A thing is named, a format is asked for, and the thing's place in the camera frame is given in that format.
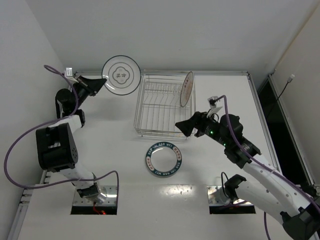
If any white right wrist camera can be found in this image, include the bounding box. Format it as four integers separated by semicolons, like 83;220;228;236
207;96;224;118

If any silver wire dish rack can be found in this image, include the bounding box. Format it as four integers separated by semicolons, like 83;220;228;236
134;71;196;141

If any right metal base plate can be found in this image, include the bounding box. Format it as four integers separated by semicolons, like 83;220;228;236
206;185;253;208

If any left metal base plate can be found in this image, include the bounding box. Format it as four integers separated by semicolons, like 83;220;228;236
72;185;118;207

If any orange sunburst plate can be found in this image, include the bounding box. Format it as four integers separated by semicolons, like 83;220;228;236
180;71;195;108

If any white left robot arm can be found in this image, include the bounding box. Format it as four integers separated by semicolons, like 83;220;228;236
35;76;107;204

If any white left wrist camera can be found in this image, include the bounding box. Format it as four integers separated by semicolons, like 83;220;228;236
64;67;75;81

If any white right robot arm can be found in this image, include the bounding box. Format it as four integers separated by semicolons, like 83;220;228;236
175;111;320;240

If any teal rimmed text plate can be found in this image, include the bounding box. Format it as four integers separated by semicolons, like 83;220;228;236
145;141;183;178

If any metal base plate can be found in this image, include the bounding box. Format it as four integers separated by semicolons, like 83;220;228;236
72;185;118;207
206;185;253;208

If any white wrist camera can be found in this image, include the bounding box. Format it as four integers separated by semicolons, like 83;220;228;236
207;96;224;118
64;67;75;81

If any black hanging usb cable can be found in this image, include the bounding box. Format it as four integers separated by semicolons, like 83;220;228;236
276;74;295;102

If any aluminium table frame rail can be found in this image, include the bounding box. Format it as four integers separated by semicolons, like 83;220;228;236
52;70;316;187

